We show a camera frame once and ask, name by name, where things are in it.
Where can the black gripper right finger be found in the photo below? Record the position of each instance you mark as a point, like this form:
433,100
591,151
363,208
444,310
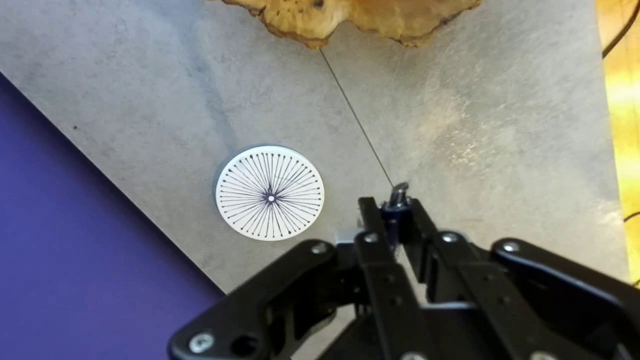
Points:
533,301

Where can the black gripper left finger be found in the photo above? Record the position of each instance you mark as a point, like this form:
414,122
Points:
266,307

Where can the white round coaster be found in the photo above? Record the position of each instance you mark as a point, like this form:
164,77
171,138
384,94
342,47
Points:
268,193

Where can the grey concrete cabinet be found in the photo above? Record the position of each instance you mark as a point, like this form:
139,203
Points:
467,132

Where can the brown wooden burl tray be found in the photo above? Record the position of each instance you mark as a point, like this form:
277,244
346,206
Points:
372,17

